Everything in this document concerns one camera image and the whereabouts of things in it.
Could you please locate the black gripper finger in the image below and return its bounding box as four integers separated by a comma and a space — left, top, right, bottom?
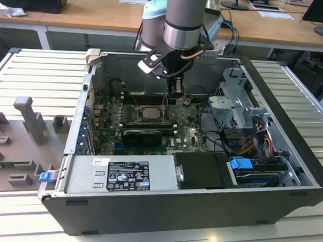
164, 74, 171, 97
171, 75, 186, 101

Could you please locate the silver CPU plate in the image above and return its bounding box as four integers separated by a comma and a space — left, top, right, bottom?
142, 108, 161, 119

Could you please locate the metal socket cover frame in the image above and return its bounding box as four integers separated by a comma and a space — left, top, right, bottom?
136, 105, 168, 124

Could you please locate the CPU socket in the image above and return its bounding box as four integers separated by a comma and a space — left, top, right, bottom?
136, 103, 170, 125

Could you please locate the black RAM stick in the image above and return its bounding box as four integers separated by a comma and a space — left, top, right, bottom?
122, 119, 173, 128
124, 91, 166, 100

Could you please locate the green motherboard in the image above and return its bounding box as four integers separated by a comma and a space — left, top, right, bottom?
92, 92, 214, 160

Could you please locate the black cylinder component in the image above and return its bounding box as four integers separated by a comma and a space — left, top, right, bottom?
110, 79, 123, 95

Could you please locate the pale blue teach pendant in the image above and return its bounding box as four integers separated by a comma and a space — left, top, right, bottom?
201, 7, 226, 47

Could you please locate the silver metal drive cage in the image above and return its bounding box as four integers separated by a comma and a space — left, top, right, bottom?
206, 66, 279, 134

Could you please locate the black graphics card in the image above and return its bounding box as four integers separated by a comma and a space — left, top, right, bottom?
121, 128, 163, 148

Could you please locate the silver shroud latch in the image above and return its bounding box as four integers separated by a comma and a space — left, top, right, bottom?
175, 165, 185, 182

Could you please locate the black plastic shroud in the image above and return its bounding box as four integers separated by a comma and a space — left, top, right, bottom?
171, 150, 240, 192

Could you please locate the blue disk carrier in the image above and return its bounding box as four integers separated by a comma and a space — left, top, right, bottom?
229, 157, 254, 173

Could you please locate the black rating label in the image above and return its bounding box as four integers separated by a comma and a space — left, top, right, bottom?
106, 159, 151, 194

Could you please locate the white barcode sticker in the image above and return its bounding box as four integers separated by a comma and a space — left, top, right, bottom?
92, 157, 110, 167

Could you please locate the black white tablet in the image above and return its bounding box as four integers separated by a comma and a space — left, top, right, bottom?
249, 2, 286, 13

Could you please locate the hard disk drive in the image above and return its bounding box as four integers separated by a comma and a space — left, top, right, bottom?
235, 169, 281, 190

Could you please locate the silver power supply unit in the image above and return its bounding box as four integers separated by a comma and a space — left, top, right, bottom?
64, 150, 181, 199

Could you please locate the black open PC case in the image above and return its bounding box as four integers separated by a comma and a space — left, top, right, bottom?
35, 46, 323, 242

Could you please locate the blue case latch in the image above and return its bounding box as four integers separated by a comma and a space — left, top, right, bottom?
39, 171, 54, 184

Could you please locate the grey parts rack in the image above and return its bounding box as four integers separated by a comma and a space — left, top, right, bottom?
0, 95, 74, 197

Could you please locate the crumpled white paper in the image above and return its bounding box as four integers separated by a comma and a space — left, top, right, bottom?
0, 0, 28, 19

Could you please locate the green RAM stick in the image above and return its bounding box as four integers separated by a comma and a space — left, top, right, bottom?
0, 161, 31, 171

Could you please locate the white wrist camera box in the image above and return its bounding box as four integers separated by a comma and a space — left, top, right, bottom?
137, 58, 170, 81

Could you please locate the silver side wrist camera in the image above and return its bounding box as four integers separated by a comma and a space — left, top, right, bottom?
200, 46, 225, 61

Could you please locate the blue cable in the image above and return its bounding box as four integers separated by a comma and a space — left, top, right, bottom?
221, 20, 241, 57

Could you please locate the grey case release handle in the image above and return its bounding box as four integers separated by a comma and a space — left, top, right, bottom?
85, 48, 102, 71

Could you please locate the yellow orange wire bundle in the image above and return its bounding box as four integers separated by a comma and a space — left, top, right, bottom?
252, 130, 275, 156

